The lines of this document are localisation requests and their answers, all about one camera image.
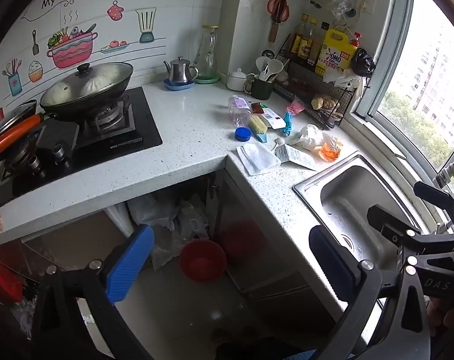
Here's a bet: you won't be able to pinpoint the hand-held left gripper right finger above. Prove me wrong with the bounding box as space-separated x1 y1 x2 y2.
309 226 432 360

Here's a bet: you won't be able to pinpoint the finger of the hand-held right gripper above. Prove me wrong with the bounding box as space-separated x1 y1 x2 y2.
414 181 454 233
367 204 424 246

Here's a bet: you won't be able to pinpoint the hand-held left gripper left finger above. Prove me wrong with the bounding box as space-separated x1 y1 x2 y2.
32 224 155 360

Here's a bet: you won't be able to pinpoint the white and green medicine box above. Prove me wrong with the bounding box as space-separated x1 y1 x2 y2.
261 107 287 130

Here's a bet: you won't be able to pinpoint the person's right hand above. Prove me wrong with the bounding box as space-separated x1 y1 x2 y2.
427 299 454 346

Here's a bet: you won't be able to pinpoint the steel faucet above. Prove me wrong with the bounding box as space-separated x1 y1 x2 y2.
435 154 454 190

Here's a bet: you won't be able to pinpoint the steel sink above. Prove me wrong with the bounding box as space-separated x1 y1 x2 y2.
293 151 434 271

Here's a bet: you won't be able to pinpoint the clear plastic bags pile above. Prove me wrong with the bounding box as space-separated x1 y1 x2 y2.
127 191 213 271

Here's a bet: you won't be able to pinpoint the red basin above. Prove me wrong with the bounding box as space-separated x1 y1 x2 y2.
179 239 228 283

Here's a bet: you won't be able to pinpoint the orange clear plastic cup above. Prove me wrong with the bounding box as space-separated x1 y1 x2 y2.
321 137 343 162

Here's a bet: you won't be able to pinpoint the printed paper leaflet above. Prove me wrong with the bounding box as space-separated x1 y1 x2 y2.
274 144 318 170

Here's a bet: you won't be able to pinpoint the crumpled white plastic bag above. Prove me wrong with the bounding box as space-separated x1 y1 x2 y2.
291 124 333 151

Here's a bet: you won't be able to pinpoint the white face mask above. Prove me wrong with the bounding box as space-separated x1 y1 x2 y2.
237 141 282 176

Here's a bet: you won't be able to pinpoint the ginger root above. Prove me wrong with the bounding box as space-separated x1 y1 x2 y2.
311 95 342 111

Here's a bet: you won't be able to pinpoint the black gas stove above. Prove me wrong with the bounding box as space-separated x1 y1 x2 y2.
0 86 163 211

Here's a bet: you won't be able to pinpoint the blue wrapper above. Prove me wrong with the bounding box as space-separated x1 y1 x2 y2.
281 112 296 137

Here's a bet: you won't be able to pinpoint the black plastic bag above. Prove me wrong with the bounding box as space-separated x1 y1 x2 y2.
351 48 375 77

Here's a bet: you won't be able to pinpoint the dried red chilli pile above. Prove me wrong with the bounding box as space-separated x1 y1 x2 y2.
291 79 318 94

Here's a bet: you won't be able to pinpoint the black wok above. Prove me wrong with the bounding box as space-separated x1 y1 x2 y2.
40 62 135 122

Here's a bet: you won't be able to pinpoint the yellow detergent bottle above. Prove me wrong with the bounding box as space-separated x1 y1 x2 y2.
315 28 353 76

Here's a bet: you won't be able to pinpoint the clear bottle with purple label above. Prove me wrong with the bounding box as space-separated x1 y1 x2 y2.
228 95 252 127

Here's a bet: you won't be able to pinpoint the blue tray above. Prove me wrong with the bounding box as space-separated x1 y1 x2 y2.
163 78 196 91

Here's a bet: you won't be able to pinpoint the dark green mug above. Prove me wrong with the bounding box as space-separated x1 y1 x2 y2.
244 74 274 101

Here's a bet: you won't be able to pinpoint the glass wok lid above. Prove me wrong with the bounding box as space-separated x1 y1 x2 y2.
40 62 134 107

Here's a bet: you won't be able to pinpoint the white rice paddle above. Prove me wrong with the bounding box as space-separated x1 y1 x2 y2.
266 59 285 82

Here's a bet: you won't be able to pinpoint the steel teapot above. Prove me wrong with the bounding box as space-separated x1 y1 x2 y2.
163 56 199 84

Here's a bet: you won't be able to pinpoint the white sugar bowl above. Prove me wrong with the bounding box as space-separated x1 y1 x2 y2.
226 68 255 91

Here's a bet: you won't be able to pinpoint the hanging clear plastic bag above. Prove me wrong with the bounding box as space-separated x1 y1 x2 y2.
328 0 357 21

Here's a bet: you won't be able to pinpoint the glass carafe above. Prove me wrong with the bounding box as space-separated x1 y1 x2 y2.
194 25 219 79

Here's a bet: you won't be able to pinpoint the red scissors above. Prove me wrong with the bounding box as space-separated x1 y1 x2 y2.
267 0 293 23

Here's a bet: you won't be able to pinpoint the window frame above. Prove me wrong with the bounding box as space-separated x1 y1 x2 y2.
354 0 454 203

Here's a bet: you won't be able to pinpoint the scrub brush with blue handle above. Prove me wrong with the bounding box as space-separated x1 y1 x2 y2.
249 115 269 143

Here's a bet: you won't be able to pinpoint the black wire rack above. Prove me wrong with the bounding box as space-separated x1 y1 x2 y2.
274 34 366 130

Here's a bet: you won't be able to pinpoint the frying pan with orange handle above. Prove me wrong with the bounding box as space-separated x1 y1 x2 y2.
0 99 46 164

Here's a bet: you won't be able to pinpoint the cartoon kitchen wall sticker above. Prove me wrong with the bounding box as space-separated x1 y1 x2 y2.
0 0 168 98

